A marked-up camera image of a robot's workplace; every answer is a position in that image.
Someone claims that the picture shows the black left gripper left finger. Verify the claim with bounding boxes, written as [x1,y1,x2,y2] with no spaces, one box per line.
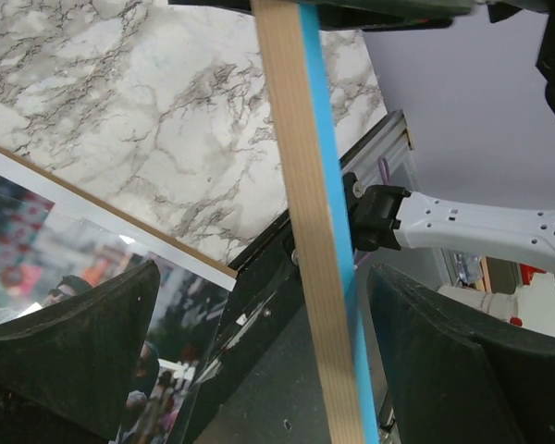
[0,261,160,443]

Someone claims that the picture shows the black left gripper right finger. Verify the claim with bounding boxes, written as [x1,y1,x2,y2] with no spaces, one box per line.
[367,265,555,443]

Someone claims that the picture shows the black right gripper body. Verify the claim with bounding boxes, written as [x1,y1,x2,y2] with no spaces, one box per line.
[168,0,476,31]

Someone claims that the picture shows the blue wooden picture frame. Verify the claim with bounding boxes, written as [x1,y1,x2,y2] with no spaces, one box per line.
[252,1,379,443]

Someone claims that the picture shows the printed photo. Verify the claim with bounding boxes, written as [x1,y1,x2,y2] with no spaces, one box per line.
[0,149,236,443]

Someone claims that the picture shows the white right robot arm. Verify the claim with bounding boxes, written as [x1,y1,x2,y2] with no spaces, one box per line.
[218,1,555,278]

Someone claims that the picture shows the aluminium mounting rail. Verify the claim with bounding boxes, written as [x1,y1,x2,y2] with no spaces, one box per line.
[340,110,413,187]

